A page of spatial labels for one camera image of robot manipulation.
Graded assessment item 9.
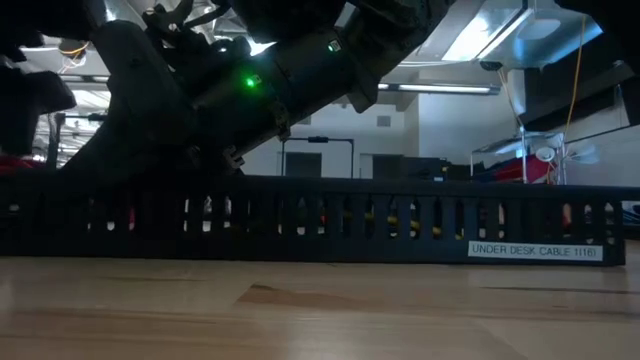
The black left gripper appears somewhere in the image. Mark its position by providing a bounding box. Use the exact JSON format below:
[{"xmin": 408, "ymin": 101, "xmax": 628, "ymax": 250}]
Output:
[{"xmin": 0, "ymin": 0, "xmax": 109, "ymax": 157}]

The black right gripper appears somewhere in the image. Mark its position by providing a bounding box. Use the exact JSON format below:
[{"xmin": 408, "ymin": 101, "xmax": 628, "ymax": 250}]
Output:
[{"xmin": 58, "ymin": 47, "xmax": 294, "ymax": 182}]

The black slotted cable raceway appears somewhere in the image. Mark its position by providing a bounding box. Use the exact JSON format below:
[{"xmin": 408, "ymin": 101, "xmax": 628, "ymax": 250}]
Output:
[{"xmin": 0, "ymin": 172, "xmax": 628, "ymax": 268}]

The black raceway cover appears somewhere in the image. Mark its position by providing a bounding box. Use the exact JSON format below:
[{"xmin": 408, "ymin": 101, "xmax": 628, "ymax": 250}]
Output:
[{"xmin": 234, "ymin": 173, "xmax": 640, "ymax": 202}]

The red storage bin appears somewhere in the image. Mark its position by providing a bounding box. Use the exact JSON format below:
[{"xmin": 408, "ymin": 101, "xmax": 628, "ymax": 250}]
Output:
[{"xmin": 0, "ymin": 153, "xmax": 47, "ymax": 175}]

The black cabinet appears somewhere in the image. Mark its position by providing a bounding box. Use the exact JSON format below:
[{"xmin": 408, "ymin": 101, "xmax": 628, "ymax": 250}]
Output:
[{"xmin": 372, "ymin": 154, "xmax": 471, "ymax": 182}]

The overhead light bar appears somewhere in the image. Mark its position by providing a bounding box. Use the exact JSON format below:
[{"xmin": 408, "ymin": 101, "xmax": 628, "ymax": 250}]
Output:
[{"xmin": 377, "ymin": 81, "xmax": 501, "ymax": 96}]

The metal shelf rack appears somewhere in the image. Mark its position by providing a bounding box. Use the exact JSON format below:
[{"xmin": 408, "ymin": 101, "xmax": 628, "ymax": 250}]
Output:
[{"xmin": 468, "ymin": 127, "xmax": 601, "ymax": 187}]

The black background rig frame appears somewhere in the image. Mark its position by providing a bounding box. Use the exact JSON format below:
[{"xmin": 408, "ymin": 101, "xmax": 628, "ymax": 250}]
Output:
[{"xmin": 44, "ymin": 111, "xmax": 109, "ymax": 170}]

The hanging black cord reel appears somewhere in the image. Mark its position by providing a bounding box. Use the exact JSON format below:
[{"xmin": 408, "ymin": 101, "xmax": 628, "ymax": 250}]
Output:
[{"xmin": 57, "ymin": 38, "xmax": 92, "ymax": 71}]

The black gate-shaped rig frame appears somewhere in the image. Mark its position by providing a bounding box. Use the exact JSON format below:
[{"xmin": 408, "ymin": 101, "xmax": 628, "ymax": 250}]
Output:
[{"xmin": 281, "ymin": 136, "xmax": 355, "ymax": 179}]

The yellow cord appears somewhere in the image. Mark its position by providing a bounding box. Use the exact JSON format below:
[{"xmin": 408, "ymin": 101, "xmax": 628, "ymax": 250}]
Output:
[{"xmin": 563, "ymin": 13, "xmax": 588, "ymax": 144}]

